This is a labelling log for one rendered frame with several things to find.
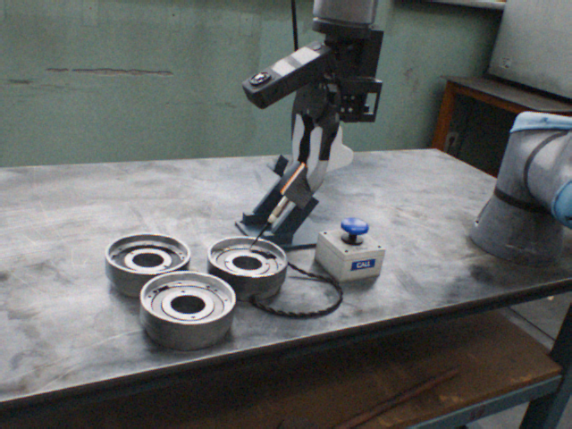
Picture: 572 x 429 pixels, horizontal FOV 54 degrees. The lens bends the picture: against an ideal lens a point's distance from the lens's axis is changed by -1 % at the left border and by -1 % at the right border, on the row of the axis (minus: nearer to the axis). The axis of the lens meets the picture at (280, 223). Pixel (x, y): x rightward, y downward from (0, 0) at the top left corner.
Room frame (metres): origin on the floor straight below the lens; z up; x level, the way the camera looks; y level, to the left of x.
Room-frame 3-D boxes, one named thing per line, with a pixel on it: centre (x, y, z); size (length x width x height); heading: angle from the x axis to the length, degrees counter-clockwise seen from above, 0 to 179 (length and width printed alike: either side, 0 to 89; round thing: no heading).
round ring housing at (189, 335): (0.53, 0.09, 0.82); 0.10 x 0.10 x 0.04
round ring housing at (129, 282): (0.61, 0.16, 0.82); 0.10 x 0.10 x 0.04
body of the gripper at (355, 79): (0.72, -0.05, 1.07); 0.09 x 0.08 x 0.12; 119
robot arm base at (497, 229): (0.88, -0.41, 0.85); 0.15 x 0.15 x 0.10
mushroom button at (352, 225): (0.72, -0.10, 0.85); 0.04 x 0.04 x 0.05
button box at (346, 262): (0.72, -0.11, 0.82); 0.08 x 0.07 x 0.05; 120
